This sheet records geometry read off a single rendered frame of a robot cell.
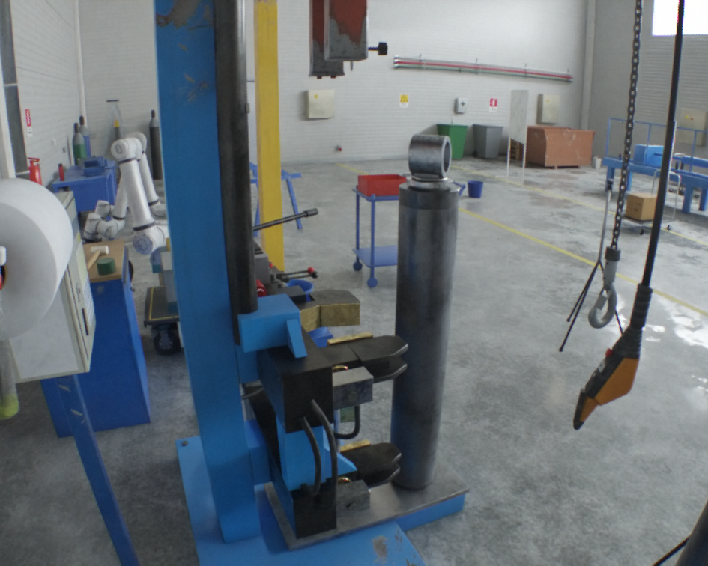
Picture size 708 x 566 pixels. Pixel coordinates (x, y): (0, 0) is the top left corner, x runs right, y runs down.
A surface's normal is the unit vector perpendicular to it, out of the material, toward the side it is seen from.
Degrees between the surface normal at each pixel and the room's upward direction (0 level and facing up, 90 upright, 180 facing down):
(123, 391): 90
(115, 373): 90
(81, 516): 0
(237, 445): 90
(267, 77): 90
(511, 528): 0
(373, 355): 0
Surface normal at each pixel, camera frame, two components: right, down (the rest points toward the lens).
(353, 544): 0.00, -0.93
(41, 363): 0.39, 0.33
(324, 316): 0.14, 0.36
